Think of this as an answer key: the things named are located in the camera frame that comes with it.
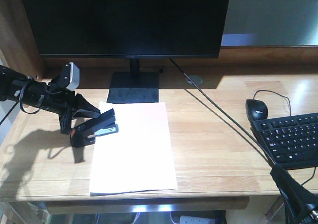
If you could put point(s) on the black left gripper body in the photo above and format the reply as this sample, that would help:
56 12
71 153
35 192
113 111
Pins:
42 99

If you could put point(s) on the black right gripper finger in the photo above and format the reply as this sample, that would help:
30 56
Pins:
301 206

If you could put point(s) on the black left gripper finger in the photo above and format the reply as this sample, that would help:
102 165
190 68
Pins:
65 120
83 109

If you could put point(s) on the black stapler with orange tab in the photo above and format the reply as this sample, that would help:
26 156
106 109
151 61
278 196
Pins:
85 133

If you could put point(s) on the white paper sheet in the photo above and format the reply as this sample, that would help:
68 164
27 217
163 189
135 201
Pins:
136 158

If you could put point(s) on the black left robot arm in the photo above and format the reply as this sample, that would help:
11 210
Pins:
13 87

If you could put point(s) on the wooden desk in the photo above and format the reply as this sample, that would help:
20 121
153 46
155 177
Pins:
216 167

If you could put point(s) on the black keyboard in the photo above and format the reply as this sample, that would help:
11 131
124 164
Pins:
292 142

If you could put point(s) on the black computer monitor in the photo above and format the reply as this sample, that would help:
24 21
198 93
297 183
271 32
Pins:
130 29

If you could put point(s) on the black computer mouse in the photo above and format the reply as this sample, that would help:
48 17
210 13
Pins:
256 110

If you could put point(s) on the white power strip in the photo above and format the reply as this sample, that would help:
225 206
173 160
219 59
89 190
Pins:
196 220

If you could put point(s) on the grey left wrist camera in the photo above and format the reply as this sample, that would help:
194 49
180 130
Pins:
69 78

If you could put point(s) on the silver desk cable grommet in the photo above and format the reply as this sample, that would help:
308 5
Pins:
194 79

